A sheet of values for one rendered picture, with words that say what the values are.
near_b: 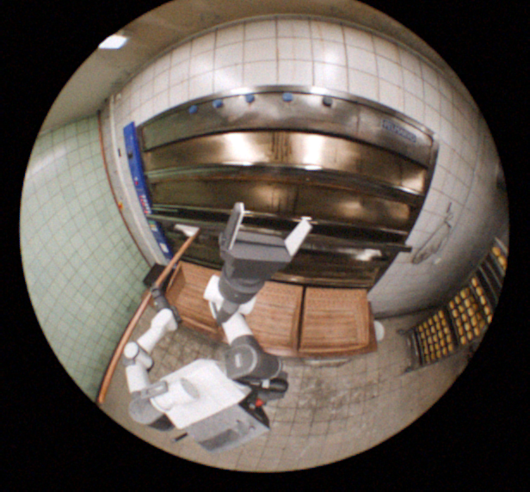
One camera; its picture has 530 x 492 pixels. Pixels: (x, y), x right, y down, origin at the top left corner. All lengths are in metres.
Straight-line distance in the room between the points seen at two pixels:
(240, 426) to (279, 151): 0.96
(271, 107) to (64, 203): 1.93
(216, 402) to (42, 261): 1.87
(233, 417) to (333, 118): 1.06
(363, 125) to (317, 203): 0.46
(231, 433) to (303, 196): 0.95
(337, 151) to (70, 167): 2.18
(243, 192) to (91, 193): 1.70
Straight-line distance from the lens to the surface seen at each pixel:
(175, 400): 0.41
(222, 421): 0.50
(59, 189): 1.93
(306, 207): 0.76
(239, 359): 0.45
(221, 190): 0.85
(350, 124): 0.74
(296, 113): 0.71
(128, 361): 0.73
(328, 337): 1.38
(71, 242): 1.97
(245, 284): 0.27
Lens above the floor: 1.85
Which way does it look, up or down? 35 degrees down
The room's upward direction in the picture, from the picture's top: straight up
